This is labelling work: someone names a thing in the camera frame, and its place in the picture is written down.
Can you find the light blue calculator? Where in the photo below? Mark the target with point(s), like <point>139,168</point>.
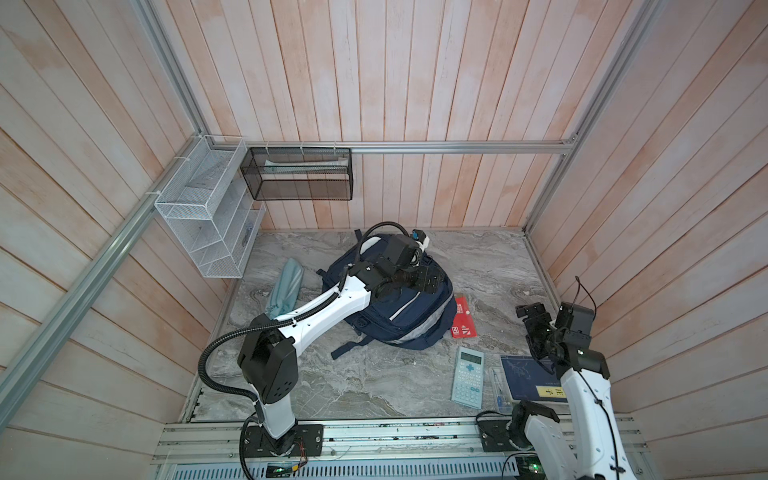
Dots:
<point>468,381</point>

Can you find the white wire mesh shelf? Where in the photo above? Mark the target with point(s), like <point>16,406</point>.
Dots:
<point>208,206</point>

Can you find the red small booklet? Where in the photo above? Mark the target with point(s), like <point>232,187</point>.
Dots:
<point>463,324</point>

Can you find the navy blue student backpack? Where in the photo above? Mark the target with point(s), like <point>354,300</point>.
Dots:
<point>403,318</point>

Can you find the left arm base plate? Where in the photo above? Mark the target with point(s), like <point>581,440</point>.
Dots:
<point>255,442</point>

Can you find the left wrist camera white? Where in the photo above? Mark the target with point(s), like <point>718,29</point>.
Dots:
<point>421,237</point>

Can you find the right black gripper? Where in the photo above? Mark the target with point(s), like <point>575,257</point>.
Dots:
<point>530,321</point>

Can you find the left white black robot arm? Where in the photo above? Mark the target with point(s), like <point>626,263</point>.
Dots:
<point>268,359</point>

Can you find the light teal pencil pouch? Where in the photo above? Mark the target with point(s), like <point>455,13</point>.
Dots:
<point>283,297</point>

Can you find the black mesh wall basket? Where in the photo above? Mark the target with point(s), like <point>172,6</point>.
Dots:
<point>298,173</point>

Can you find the aluminium front rail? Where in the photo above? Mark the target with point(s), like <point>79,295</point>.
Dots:
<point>420,448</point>

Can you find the blue notebook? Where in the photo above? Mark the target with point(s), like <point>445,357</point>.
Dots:
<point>529,379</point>

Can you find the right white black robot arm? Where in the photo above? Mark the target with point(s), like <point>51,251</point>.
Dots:
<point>584,376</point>

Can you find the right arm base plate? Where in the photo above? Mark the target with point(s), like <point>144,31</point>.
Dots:
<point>494,435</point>

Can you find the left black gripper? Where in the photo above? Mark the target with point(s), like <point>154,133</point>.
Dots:
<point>433,280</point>

